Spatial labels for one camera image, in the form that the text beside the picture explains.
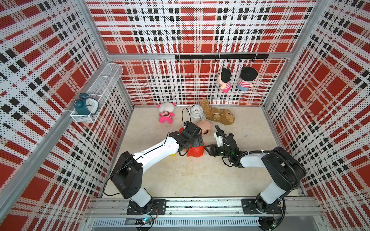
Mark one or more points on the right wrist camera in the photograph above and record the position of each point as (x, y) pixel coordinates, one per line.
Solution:
(220, 138)

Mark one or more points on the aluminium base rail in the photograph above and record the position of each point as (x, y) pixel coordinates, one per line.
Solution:
(206, 213)

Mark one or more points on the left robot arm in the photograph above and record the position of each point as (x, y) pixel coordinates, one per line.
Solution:
(127, 174)

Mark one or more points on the white wire shelf basket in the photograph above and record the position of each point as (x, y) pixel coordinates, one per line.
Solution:
(100, 90)

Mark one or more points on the teal alarm clock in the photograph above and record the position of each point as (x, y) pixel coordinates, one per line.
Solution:
(85, 104)

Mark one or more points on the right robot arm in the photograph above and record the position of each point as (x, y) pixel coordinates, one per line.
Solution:
(285, 171)

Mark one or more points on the pink white plush pig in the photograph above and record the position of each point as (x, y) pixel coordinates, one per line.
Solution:
(166, 112)

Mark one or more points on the brown teddy bear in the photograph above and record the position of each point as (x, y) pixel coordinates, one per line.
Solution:
(223, 116)

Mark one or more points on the hanging doll pink outfit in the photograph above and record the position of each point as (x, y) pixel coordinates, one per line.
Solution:
(223, 79)

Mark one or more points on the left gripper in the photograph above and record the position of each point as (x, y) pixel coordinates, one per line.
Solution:
(198, 143)

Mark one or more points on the hanging doll blue pants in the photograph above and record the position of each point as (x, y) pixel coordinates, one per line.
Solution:
(247, 76)

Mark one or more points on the black hook rail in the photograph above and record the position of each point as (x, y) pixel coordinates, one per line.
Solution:
(222, 56)

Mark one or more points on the green circuit board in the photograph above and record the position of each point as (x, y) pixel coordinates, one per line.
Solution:
(145, 221)

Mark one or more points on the pink piggy bank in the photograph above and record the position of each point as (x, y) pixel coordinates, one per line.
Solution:
(205, 126)

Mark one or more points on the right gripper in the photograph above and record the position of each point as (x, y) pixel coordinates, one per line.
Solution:
(213, 148)

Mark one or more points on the white alarm clock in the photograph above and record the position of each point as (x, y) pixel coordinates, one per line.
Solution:
(196, 111)

